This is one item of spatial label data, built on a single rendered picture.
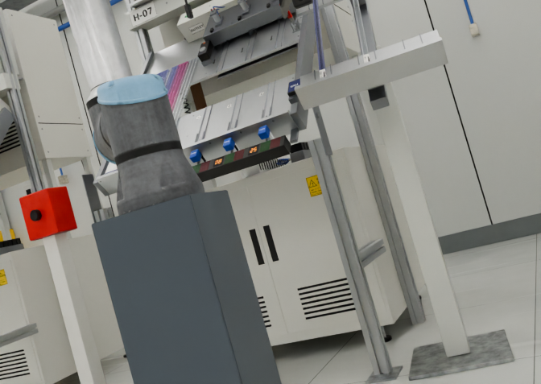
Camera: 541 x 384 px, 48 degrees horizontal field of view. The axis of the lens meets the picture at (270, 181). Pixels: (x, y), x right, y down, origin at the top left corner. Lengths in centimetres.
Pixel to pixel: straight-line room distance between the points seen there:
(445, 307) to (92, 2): 110
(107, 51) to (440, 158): 255
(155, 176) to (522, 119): 268
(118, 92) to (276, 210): 104
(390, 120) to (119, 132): 80
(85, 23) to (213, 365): 67
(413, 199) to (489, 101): 192
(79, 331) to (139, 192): 133
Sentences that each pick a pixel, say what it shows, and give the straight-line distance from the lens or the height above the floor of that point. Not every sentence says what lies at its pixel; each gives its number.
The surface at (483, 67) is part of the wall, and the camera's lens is 350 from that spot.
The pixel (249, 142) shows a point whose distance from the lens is 170.
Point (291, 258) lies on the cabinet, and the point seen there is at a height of 33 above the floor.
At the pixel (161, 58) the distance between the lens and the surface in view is 239.
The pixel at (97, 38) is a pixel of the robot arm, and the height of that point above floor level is 89.
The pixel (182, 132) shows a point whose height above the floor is 79.
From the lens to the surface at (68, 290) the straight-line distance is 228.
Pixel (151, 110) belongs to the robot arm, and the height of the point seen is 70.
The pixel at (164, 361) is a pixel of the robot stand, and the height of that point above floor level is 31.
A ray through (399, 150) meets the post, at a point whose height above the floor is 55.
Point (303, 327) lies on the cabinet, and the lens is 204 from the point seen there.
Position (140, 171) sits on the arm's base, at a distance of 102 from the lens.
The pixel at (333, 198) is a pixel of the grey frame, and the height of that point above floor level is 48.
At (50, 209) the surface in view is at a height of 70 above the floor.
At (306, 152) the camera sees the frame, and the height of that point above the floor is 64.
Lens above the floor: 49
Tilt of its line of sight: 3 degrees up
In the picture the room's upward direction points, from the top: 16 degrees counter-clockwise
